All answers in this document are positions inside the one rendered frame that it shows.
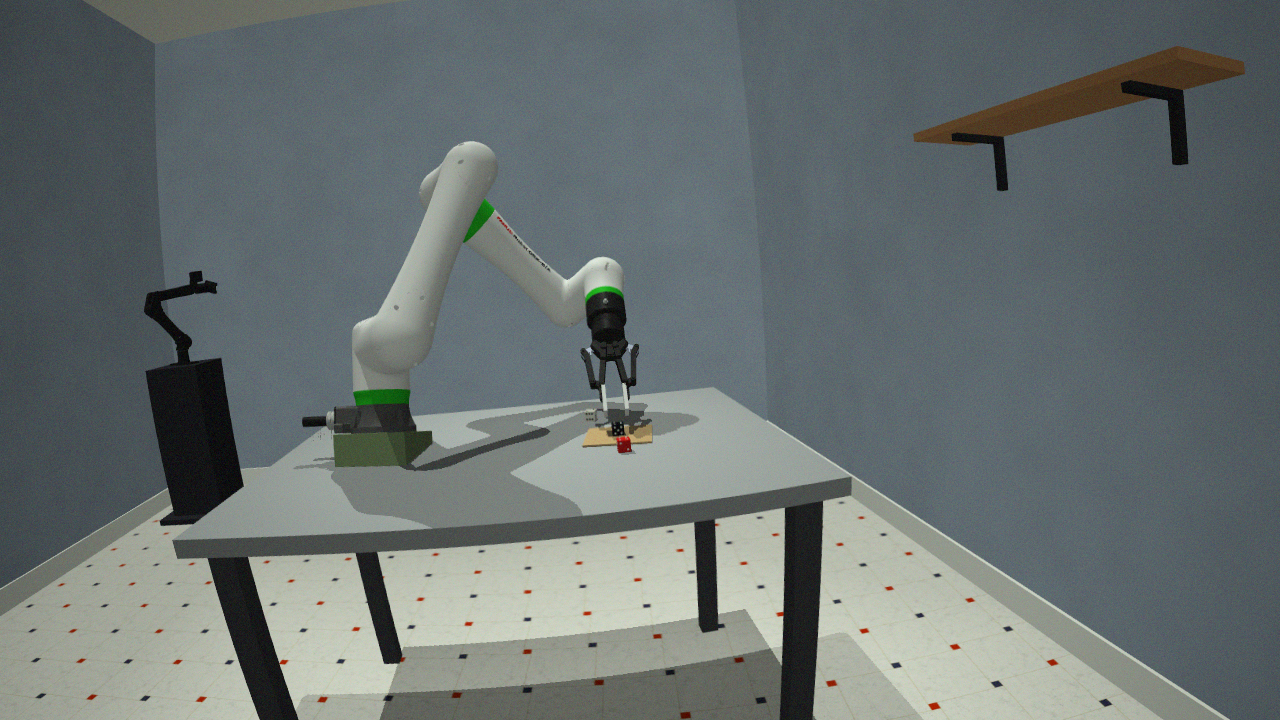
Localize tan mat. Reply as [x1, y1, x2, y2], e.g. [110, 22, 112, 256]
[582, 424, 652, 447]

